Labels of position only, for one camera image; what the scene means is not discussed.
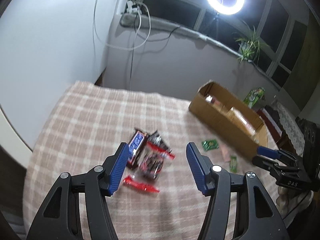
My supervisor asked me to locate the snickers chocolate bar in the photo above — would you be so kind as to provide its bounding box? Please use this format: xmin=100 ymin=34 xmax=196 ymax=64
xmin=127 ymin=128 xmax=149 ymax=169

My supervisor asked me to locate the green tissue box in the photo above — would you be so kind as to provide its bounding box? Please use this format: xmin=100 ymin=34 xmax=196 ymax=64
xmin=244 ymin=87 xmax=265 ymax=108

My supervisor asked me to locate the white power strip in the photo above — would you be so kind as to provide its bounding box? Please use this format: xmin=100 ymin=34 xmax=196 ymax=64
xmin=126 ymin=0 xmax=142 ymax=14

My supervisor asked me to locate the brown cardboard box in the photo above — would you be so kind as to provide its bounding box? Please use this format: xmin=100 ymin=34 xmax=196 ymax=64
xmin=189 ymin=81 xmax=268 ymax=161

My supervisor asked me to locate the white cable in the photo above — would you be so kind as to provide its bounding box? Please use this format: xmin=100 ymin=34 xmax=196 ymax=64
xmin=92 ymin=0 xmax=152 ymax=52

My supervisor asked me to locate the grey windowsill cloth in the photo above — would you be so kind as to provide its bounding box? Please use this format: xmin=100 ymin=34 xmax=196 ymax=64
xmin=119 ymin=13 xmax=280 ymax=90

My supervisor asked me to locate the pink plaid blanket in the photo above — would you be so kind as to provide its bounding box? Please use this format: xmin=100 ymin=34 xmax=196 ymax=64
xmin=22 ymin=80 xmax=288 ymax=240

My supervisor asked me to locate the small green candy packet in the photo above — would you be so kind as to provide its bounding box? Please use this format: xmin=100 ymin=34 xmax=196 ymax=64
xmin=202 ymin=139 xmax=219 ymax=152

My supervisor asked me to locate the red wrapper snack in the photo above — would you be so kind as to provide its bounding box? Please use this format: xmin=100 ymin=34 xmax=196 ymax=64
xmin=123 ymin=175 xmax=160 ymax=193

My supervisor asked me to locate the pink packaged bread loaf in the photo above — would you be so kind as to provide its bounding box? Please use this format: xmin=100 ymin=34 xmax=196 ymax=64
xmin=226 ymin=107 xmax=256 ymax=137

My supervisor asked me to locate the potted spider plant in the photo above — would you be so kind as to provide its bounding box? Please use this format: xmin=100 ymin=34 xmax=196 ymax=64
xmin=235 ymin=26 xmax=269 ymax=64

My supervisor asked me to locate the black tripod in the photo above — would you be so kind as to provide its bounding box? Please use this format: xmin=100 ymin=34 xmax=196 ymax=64
xmin=206 ymin=12 xmax=220 ymax=41

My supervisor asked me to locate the black cable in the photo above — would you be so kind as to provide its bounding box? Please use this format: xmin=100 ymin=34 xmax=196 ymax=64
xmin=134 ymin=12 xmax=181 ymax=54

